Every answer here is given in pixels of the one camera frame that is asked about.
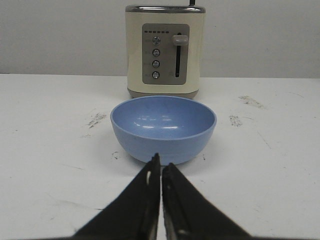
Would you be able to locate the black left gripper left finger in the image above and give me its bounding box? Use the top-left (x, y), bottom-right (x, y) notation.
top-left (71, 153), bottom-right (161, 240)

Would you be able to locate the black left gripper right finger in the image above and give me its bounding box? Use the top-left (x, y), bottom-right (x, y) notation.
top-left (162, 163), bottom-right (252, 240)

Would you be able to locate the blue plastic bowl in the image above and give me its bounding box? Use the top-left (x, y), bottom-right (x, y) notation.
top-left (110, 95), bottom-right (217, 166)

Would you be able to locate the cream two-slot toaster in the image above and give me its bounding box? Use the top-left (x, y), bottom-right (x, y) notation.
top-left (125, 4), bottom-right (206, 99)

